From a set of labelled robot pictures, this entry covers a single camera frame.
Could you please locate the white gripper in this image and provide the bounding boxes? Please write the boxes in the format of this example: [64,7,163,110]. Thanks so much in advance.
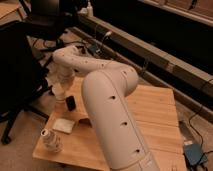
[47,63,76,111]

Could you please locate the white ceramic cup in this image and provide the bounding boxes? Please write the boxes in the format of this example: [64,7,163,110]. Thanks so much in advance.
[52,83,66,102]

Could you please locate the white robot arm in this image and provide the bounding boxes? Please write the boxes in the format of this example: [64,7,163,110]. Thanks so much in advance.
[52,46,160,171]

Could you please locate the red sausage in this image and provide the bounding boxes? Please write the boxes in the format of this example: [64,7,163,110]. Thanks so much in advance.
[78,118,92,127]

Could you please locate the white sponge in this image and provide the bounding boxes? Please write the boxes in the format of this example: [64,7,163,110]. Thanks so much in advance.
[52,118,75,134]

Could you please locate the black office chair near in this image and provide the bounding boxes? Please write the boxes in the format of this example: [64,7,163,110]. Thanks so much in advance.
[0,20,51,145]

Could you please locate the black office chair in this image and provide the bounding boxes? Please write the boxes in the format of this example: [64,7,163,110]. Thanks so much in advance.
[18,0,78,52]
[0,20,51,145]

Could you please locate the power strip on floor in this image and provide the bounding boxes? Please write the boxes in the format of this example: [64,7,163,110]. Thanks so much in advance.
[87,45,101,55]

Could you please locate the black office chair far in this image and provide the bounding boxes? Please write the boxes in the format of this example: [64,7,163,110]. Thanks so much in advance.
[18,0,78,52]

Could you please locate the white spray bottle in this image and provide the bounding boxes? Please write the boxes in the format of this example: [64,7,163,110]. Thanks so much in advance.
[87,0,93,17]

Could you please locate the blue box on floor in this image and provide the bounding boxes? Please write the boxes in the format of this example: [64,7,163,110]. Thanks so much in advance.
[183,143,207,166]

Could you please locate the white cable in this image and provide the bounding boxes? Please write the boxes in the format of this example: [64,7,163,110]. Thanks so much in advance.
[95,30,113,51]

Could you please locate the black cable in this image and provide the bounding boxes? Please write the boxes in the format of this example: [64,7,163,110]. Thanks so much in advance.
[186,78,213,168]

